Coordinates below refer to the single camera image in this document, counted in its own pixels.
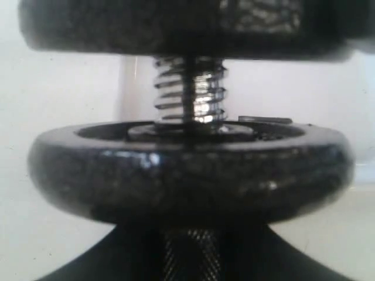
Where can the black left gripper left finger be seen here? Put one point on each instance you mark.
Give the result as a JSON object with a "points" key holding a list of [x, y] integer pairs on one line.
{"points": [[124, 254]]}

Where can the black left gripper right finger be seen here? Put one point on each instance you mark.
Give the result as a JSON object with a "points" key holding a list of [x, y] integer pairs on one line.
{"points": [[260, 254]]}

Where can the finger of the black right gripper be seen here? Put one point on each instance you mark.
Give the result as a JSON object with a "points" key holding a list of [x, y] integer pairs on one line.
{"points": [[275, 120]]}

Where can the chrome threaded dumbbell bar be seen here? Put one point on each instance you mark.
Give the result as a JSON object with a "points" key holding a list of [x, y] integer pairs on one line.
{"points": [[190, 102]]}

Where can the black weight plate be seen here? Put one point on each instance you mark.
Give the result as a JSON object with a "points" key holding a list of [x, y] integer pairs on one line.
{"points": [[117, 173], [275, 30]]}

